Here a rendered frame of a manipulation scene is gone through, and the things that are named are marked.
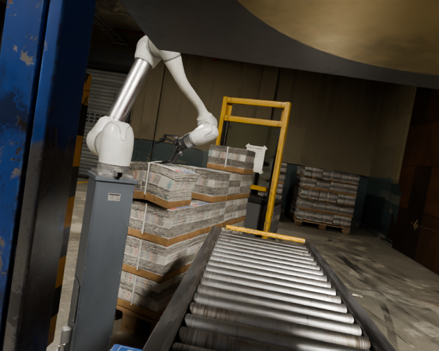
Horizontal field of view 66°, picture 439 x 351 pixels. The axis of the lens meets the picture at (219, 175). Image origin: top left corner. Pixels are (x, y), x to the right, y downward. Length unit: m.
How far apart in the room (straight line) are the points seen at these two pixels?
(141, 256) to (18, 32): 1.81
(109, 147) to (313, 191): 6.17
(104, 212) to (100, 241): 0.14
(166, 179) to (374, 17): 1.82
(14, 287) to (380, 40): 0.50
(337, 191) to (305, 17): 7.37
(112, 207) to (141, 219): 0.47
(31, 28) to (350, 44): 0.38
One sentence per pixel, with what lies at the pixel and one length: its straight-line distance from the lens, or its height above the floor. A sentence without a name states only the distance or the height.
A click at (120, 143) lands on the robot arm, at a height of 1.17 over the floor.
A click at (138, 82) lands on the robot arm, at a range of 1.99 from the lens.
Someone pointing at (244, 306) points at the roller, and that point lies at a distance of 0.97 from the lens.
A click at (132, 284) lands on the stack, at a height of 0.30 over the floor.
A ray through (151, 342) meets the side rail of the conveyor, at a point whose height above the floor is 0.80.
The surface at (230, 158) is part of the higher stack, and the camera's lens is 3.12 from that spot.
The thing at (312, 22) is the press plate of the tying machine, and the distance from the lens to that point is 0.28.
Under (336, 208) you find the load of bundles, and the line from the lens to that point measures 7.66.
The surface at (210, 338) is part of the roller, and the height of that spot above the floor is 0.80.
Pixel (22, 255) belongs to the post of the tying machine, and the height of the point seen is 1.01.
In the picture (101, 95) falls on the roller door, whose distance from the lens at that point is 10.00.
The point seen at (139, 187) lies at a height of 0.92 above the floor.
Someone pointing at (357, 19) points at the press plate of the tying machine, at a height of 1.29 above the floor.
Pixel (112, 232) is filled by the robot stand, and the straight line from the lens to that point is 1.76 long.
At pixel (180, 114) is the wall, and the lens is 9.31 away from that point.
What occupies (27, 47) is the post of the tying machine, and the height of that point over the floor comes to 1.28.
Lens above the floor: 1.18
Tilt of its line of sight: 3 degrees down
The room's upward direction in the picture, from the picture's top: 9 degrees clockwise
